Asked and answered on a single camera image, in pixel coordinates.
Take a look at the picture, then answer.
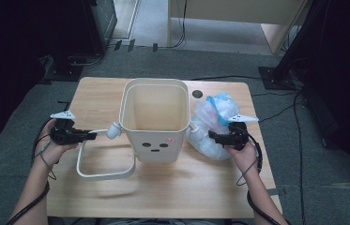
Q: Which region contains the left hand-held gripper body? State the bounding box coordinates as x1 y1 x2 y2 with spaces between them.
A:
50 111 80 145

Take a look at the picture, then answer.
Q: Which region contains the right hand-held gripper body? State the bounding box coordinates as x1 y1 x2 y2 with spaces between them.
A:
228 114 260 150

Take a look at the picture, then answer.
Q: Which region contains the translucent blue-edged trash bag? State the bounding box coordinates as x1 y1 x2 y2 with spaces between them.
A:
185 92 242 161

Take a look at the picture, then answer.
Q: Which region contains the white trash bin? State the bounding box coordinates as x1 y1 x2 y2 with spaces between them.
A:
106 78 205 164

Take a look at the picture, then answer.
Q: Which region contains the person's left hand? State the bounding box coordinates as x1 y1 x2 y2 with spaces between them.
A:
36 119 79 167

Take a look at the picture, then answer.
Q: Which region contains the person's right hand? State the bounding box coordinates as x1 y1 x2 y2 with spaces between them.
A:
225 142 257 177

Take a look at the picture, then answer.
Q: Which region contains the black stand base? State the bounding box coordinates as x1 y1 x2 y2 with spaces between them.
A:
257 66 303 92
44 54 84 83

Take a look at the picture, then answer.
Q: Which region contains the dark curtain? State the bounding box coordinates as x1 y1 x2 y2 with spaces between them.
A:
300 0 350 182
0 0 86 151

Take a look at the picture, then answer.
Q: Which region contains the dark cabinet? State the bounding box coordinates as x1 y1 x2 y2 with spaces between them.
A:
82 0 118 55

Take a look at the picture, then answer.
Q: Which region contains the light wooden desk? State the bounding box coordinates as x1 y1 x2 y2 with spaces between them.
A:
166 0 309 54

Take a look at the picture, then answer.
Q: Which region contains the thin grey left gripper cord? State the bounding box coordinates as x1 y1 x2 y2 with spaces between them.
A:
33 140 58 181

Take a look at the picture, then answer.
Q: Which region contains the thin grey gripper cord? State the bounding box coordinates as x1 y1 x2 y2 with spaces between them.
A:
236 158 258 187
33 140 58 181

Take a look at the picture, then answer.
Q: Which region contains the thin grey right gripper cord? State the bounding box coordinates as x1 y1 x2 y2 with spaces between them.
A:
236 158 258 187

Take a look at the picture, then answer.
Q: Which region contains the black floor cable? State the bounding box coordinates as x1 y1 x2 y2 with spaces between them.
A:
190 74 262 82
257 101 305 125
293 92 308 225
251 89 302 98

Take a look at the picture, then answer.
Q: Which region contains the grey table bracket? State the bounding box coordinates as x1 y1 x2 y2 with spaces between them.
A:
268 187 286 197

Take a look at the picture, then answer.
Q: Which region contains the grey floor cable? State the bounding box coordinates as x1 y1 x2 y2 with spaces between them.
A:
68 52 105 68

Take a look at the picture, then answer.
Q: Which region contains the black hanging cable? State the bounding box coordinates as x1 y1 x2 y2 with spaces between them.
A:
166 0 188 50

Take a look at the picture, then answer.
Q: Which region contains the black slanted stand post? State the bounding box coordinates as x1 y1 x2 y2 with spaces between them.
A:
274 0 330 83

